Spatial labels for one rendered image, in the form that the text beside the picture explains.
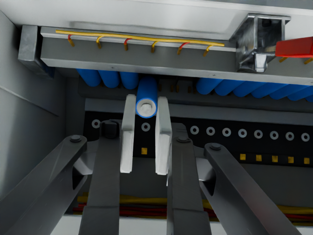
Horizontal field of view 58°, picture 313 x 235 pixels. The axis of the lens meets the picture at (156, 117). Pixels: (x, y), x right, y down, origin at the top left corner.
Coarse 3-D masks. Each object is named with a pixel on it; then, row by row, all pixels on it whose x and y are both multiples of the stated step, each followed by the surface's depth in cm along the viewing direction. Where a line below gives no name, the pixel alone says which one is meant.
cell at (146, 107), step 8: (144, 80) 27; (152, 80) 27; (144, 88) 24; (152, 88) 25; (136, 96) 25; (144, 96) 22; (152, 96) 23; (136, 104) 22; (144, 104) 22; (152, 104) 22; (136, 112) 23; (144, 112) 22; (152, 112) 23
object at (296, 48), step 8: (288, 40) 14; (296, 40) 13; (304, 40) 13; (312, 40) 12; (264, 48) 17; (272, 48) 16; (280, 48) 15; (288, 48) 14; (296, 48) 13; (304, 48) 13; (312, 48) 12; (256, 56) 19; (264, 56) 19; (288, 56) 15; (296, 56) 14; (304, 56) 14; (312, 56) 13; (256, 64) 19; (264, 64) 19
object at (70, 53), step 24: (48, 48) 22; (72, 48) 22; (96, 48) 22; (120, 48) 22; (144, 48) 22; (168, 48) 22; (192, 48) 22; (144, 72) 23; (168, 72) 23; (192, 72) 23; (216, 72) 22; (240, 72) 22; (264, 72) 22; (288, 72) 22; (312, 72) 23
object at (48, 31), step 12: (48, 36) 22; (60, 36) 21; (72, 36) 21; (84, 36) 21; (96, 36) 21; (108, 36) 21; (144, 36) 22; (156, 36) 22; (168, 36) 22; (204, 48) 22; (216, 48) 22; (228, 48) 22
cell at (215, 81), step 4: (200, 80) 29; (204, 80) 28; (208, 80) 27; (212, 80) 26; (216, 80) 26; (220, 80) 26; (196, 84) 31; (200, 84) 29; (204, 84) 28; (208, 84) 28; (212, 84) 27; (216, 84) 27; (196, 88) 31; (200, 88) 30; (204, 88) 29; (208, 88) 29; (212, 88) 29; (200, 92) 31; (204, 92) 30; (208, 92) 31
